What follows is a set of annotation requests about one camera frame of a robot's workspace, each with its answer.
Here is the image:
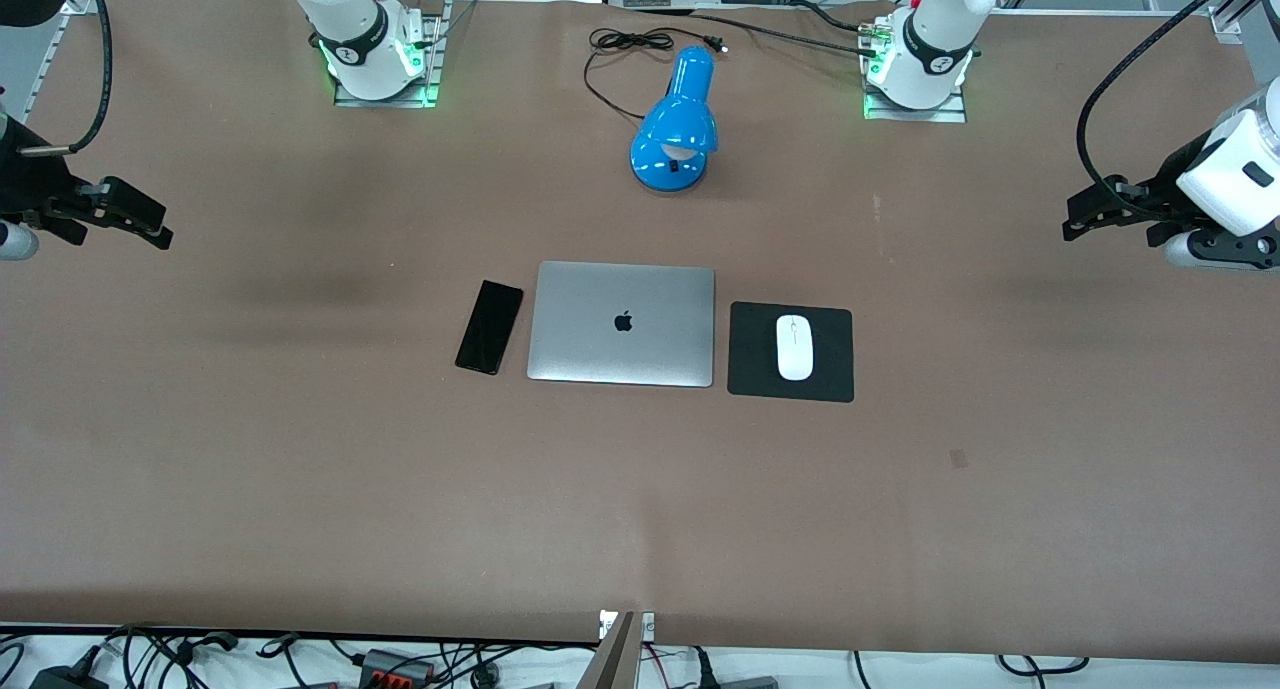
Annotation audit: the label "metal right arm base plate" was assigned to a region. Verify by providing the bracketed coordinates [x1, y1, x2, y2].
[332, 0, 453, 109]

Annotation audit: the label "black smartphone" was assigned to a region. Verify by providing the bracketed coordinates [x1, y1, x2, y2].
[454, 279, 525, 377]

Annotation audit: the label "black cable to arm base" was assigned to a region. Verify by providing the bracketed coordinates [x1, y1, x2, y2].
[640, 1, 883, 62]

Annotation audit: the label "white computer mouse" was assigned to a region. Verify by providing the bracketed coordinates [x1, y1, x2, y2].
[775, 313, 815, 382]

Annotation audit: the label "looped black floor cable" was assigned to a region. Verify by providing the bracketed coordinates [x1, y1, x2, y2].
[994, 653, 1093, 678]

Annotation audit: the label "black mouse pad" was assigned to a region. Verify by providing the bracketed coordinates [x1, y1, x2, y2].
[726, 300, 856, 405]

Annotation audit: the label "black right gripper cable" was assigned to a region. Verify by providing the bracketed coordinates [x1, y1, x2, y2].
[18, 0, 114, 158]

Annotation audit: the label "black plug block orange levers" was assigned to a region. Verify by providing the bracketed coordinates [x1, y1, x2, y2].
[358, 648, 438, 689]

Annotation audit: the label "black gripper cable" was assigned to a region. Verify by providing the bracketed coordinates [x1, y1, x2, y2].
[18, 0, 114, 158]
[1075, 0, 1263, 210]

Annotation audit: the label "metal table edge bracket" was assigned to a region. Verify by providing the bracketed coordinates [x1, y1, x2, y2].
[597, 609, 657, 689]

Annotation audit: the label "black lamp power cord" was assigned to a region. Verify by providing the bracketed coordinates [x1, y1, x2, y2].
[582, 26, 729, 122]

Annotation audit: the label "silver closed laptop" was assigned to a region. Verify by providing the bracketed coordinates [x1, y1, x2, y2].
[526, 260, 717, 389]

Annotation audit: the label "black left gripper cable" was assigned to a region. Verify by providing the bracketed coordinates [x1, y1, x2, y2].
[1075, 0, 1263, 210]

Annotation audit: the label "black power adapter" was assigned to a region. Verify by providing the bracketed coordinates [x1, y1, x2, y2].
[28, 659, 109, 689]

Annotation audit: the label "aluminium table rail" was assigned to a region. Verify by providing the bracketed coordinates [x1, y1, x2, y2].
[20, 0, 93, 116]
[1208, 0, 1280, 42]

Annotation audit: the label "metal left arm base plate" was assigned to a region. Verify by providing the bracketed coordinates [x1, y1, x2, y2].
[862, 17, 969, 124]

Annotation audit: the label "tangled black floor cables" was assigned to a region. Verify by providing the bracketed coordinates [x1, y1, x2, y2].
[0, 624, 601, 689]

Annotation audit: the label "blue desk lamp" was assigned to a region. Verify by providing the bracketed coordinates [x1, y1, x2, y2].
[629, 45, 720, 194]

